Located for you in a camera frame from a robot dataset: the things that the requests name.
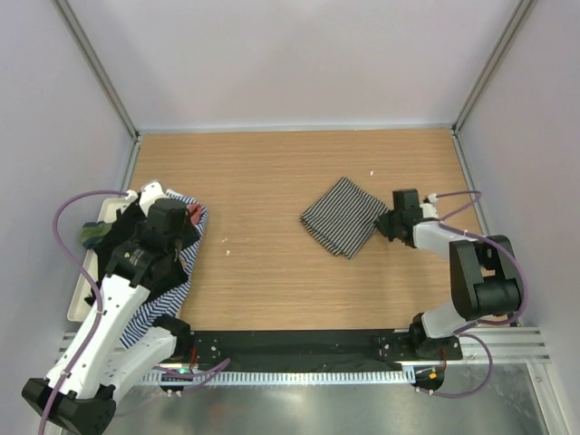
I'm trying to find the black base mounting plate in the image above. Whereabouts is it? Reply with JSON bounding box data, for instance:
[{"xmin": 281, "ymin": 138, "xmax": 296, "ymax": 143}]
[{"xmin": 189, "ymin": 329, "xmax": 463, "ymax": 373}]

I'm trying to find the white plastic tray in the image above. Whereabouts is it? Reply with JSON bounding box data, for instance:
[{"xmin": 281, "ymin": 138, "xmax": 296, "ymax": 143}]
[{"xmin": 66, "ymin": 197, "xmax": 132, "ymax": 324}]

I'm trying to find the white slotted cable duct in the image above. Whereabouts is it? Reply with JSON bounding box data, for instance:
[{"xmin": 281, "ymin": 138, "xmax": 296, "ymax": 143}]
[{"xmin": 144, "ymin": 369, "xmax": 416, "ymax": 386}]

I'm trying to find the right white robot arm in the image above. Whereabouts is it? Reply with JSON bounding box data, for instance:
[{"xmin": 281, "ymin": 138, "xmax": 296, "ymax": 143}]
[{"xmin": 375, "ymin": 188, "xmax": 527, "ymax": 359}]

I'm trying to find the red garment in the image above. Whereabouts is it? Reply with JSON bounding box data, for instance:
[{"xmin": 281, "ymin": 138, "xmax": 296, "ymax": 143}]
[{"xmin": 187, "ymin": 203, "xmax": 203, "ymax": 226}]

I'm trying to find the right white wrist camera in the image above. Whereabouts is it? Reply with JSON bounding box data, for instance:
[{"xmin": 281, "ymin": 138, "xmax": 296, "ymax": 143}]
[{"xmin": 420, "ymin": 193, "xmax": 440, "ymax": 219}]

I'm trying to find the green striped garment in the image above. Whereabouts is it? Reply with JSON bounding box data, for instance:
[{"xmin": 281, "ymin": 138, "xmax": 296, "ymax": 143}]
[{"xmin": 80, "ymin": 221, "xmax": 112, "ymax": 250}]

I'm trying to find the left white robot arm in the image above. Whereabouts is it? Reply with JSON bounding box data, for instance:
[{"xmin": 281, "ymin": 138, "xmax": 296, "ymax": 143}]
[{"xmin": 22, "ymin": 197, "xmax": 201, "ymax": 434}]

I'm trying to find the black white striped tank top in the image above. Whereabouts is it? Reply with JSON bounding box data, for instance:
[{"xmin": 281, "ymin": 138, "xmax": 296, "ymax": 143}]
[{"xmin": 300, "ymin": 177, "xmax": 388, "ymax": 259}]

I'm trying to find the blue white striped tank top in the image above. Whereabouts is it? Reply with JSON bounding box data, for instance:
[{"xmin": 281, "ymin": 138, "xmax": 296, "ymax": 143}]
[{"xmin": 120, "ymin": 189, "xmax": 209, "ymax": 350}]

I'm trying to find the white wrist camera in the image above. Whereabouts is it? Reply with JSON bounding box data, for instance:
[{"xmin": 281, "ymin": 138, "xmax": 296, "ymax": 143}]
[
  {"xmin": 420, "ymin": 193, "xmax": 440, "ymax": 219},
  {"xmin": 124, "ymin": 180, "xmax": 168, "ymax": 217}
]

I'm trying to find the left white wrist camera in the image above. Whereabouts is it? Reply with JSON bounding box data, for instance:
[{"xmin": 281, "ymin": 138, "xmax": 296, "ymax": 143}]
[{"xmin": 124, "ymin": 180, "xmax": 168, "ymax": 217}]

